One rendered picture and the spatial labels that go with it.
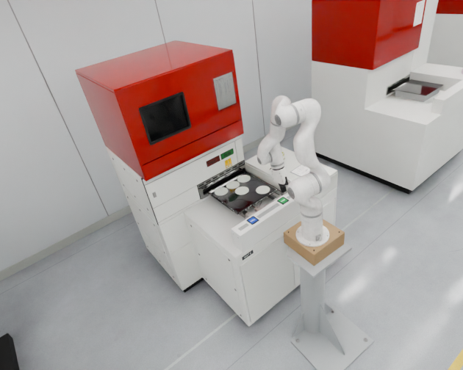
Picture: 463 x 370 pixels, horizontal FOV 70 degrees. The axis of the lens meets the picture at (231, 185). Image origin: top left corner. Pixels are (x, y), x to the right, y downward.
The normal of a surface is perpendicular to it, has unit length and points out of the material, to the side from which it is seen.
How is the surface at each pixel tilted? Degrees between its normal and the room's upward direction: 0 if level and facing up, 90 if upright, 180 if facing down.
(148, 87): 90
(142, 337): 0
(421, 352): 0
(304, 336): 0
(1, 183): 90
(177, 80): 90
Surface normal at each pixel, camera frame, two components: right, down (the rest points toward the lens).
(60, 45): 0.61, 0.38
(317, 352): -0.14, -0.81
